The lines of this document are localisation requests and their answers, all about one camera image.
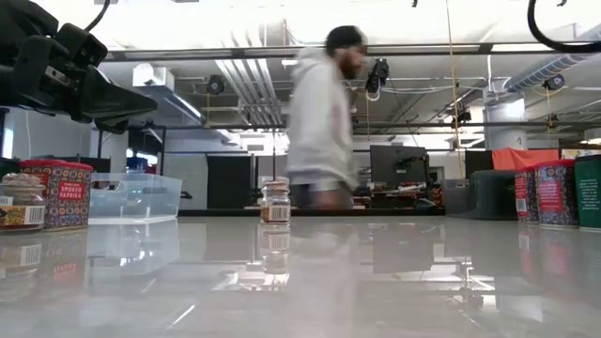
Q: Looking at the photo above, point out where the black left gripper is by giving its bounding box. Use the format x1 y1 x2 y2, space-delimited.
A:
0 22 159 136

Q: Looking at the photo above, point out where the green tin with black lid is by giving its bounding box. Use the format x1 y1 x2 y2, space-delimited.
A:
0 157 21 179
573 154 601 232

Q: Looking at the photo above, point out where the cork-topped glass saffron jar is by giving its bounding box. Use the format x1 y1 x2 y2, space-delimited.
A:
0 172 47 234
259 179 292 225

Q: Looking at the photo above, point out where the red-lidded smoked paprika tin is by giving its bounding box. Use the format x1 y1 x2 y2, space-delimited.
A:
18 158 94 231
533 159 579 230
513 166 539 225

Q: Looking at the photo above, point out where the white air unit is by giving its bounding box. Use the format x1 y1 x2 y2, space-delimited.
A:
131 62 176 89

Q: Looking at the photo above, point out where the clear plastic bin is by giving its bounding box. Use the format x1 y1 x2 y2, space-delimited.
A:
87 172 184 225

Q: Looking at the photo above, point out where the grey overhead rig beam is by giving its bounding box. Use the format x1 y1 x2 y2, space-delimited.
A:
102 40 601 62

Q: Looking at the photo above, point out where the black partition panel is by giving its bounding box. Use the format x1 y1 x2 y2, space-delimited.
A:
206 154 258 210

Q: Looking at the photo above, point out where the person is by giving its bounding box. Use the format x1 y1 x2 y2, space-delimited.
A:
284 23 370 211

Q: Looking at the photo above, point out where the black computer monitor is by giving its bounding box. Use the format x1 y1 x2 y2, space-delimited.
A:
368 144 429 190

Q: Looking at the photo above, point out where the dark grey plastic bin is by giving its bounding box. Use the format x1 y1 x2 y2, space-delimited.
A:
443 168 520 222

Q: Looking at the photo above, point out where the white round pillar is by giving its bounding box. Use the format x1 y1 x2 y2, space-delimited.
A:
483 96 526 151

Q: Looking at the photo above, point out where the orange cloth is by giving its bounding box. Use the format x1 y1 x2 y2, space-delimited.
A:
491 147 561 172

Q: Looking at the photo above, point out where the floral cloth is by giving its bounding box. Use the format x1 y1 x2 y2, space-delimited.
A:
560 148 601 161

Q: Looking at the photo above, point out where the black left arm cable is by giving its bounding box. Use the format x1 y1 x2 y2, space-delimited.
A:
85 0 113 35

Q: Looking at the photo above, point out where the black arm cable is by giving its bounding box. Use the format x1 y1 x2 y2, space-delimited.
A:
85 0 113 35
525 0 601 54

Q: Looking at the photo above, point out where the black hanging camera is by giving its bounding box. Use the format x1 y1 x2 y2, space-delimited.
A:
364 58 391 102
543 73 567 92
206 73 225 96

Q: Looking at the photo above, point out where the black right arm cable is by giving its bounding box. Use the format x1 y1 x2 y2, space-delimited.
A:
525 0 601 54

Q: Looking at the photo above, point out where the ribbed ceiling duct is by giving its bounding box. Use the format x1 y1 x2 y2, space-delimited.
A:
502 23 601 94

